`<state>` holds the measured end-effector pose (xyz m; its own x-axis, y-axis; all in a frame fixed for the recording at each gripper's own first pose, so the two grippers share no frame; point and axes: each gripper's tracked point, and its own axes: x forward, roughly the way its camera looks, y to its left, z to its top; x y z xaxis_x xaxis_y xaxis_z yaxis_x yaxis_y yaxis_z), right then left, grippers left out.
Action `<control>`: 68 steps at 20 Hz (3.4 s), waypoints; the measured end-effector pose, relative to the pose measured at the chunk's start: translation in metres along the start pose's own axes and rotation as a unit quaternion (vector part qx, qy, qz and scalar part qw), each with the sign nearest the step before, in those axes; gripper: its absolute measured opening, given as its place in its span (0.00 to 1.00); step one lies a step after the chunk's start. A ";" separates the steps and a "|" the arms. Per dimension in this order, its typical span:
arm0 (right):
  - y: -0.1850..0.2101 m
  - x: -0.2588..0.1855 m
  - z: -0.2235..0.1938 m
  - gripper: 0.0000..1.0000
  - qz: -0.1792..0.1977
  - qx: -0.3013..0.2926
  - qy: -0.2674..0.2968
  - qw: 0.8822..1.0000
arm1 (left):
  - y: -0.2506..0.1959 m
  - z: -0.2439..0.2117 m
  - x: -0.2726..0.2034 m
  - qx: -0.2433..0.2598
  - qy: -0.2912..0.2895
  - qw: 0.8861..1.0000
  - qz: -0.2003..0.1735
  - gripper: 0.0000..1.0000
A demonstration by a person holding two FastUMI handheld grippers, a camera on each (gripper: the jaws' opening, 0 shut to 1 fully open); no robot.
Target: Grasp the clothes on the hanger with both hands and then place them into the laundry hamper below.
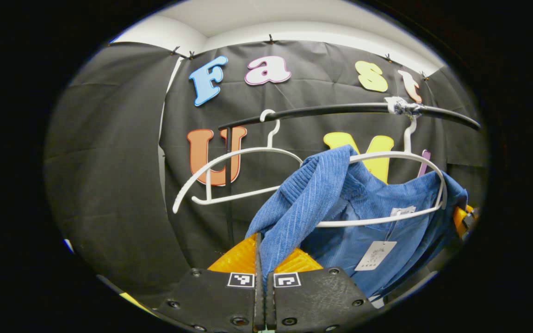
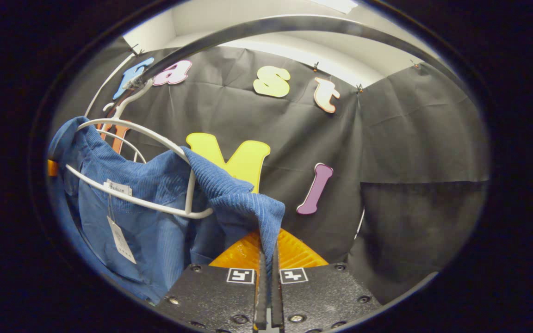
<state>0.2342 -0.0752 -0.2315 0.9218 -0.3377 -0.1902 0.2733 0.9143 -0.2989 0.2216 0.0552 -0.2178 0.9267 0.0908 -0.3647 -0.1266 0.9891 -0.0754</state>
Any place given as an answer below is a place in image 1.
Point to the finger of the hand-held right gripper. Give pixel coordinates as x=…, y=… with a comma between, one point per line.
x=464, y=219

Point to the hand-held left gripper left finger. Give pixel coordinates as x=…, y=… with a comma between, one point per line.
x=211, y=296

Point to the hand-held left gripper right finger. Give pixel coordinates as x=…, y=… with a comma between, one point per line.
x=312, y=296

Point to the white clothes hanger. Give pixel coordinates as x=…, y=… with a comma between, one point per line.
x=252, y=149
x=414, y=157

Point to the empty white clothes hanger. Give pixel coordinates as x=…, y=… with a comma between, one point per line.
x=252, y=149

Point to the black clothes rack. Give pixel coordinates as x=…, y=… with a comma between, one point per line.
x=340, y=109

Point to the white tape wrap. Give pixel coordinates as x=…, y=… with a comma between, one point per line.
x=398, y=105

